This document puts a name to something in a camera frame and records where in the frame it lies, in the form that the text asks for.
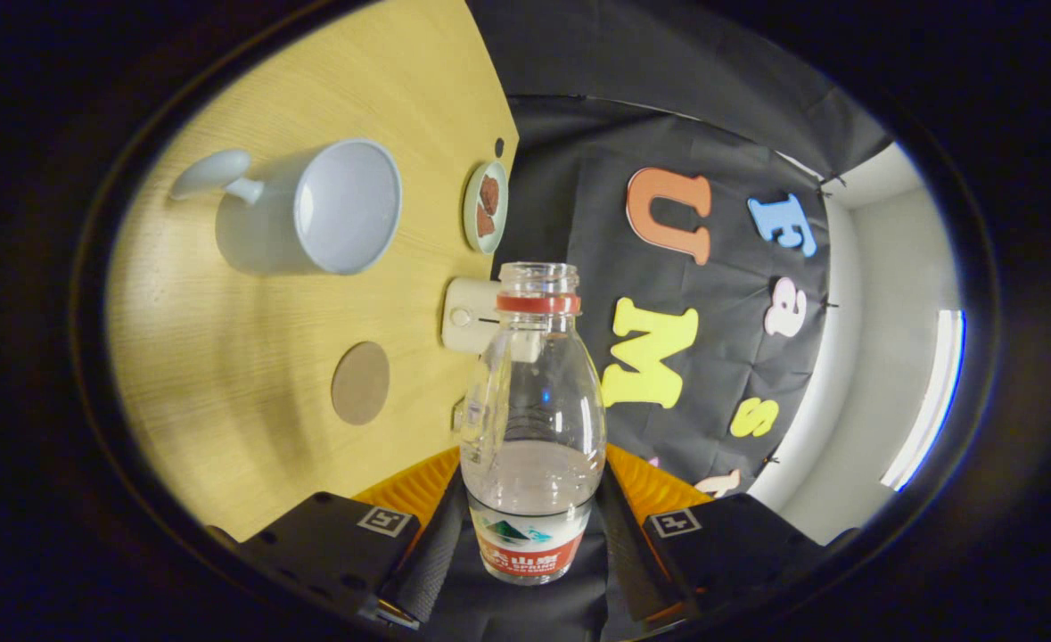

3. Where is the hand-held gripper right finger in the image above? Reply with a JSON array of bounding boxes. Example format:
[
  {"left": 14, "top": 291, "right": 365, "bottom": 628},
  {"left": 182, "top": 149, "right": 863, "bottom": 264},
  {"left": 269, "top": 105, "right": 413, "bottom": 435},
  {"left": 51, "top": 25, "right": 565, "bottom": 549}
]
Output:
[{"left": 601, "top": 443, "right": 860, "bottom": 625}]

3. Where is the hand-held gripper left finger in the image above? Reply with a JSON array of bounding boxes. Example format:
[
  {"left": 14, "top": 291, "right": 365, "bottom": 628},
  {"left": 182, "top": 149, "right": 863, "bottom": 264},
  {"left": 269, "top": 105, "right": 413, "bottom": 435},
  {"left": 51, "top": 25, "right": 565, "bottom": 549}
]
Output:
[{"left": 207, "top": 446, "right": 472, "bottom": 630}]

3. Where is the clear plastic juice bottle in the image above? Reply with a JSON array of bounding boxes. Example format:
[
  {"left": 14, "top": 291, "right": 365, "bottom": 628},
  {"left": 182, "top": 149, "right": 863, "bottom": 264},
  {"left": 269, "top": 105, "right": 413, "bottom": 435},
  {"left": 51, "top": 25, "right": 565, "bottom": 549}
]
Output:
[{"left": 459, "top": 261, "right": 608, "bottom": 587}]

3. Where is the round brown coaster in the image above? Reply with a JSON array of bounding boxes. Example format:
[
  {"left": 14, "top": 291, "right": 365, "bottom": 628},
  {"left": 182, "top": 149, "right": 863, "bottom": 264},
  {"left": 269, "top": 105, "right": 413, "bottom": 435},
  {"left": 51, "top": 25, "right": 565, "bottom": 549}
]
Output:
[{"left": 331, "top": 342, "right": 391, "bottom": 426}]

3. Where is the white cup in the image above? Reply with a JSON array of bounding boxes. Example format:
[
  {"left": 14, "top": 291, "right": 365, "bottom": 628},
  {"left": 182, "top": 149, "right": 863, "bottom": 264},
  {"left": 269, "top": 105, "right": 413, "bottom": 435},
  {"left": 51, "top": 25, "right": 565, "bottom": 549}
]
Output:
[{"left": 168, "top": 138, "right": 403, "bottom": 276}]

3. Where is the white toaster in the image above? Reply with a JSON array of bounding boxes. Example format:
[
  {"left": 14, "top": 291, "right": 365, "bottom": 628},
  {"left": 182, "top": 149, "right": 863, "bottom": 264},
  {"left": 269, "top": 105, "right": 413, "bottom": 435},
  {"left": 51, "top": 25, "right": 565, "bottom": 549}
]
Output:
[{"left": 441, "top": 277, "right": 504, "bottom": 355}]

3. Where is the wooden table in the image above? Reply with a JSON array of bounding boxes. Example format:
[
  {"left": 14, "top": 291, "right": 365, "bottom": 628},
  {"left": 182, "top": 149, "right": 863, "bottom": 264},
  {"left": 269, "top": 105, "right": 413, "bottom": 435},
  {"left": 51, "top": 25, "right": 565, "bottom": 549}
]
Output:
[{"left": 106, "top": 0, "right": 521, "bottom": 542}]

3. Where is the ceiling light panel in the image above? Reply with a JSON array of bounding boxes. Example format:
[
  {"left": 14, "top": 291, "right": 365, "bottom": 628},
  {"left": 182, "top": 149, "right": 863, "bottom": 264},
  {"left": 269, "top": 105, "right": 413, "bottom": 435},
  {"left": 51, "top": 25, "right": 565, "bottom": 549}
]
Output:
[{"left": 882, "top": 309, "right": 965, "bottom": 491}]

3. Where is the pale green plate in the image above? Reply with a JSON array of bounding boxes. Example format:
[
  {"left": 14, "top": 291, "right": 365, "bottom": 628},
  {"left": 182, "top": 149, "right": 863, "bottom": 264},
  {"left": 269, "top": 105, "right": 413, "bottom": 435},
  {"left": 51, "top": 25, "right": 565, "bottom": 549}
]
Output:
[{"left": 463, "top": 160, "right": 510, "bottom": 255}]

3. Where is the black backdrop cloth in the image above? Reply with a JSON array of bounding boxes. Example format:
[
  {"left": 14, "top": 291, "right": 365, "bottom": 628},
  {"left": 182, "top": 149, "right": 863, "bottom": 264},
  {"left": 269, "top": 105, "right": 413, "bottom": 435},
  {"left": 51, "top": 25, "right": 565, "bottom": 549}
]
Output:
[{"left": 467, "top": 0, "right": 896, "bottom": 642}]

